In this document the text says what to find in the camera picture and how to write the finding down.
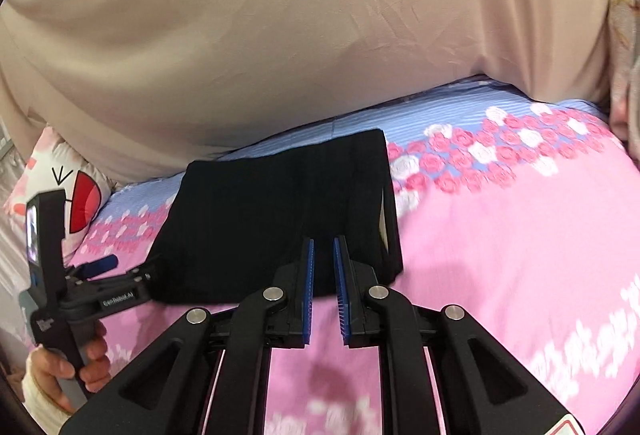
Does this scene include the black pants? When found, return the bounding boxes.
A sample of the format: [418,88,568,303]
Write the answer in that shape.
[141,129,404,305]

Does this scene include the person left hand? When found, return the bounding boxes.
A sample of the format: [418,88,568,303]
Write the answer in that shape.
[29,321,112,413]

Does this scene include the silver satin curtain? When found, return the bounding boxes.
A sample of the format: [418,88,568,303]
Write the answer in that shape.
[1,125,30,353]

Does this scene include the cat face pillow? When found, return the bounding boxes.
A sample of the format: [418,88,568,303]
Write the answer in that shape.
[4,125,120,261]

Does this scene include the pink rose bedsheet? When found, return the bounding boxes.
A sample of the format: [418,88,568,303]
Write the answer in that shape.
[71,78,639,434]

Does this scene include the beige duvet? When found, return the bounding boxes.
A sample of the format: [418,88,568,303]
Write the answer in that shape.
[1,0,608,182]

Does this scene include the floral pastel blanket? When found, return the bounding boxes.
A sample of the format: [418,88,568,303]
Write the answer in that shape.
[608,0,639,162]

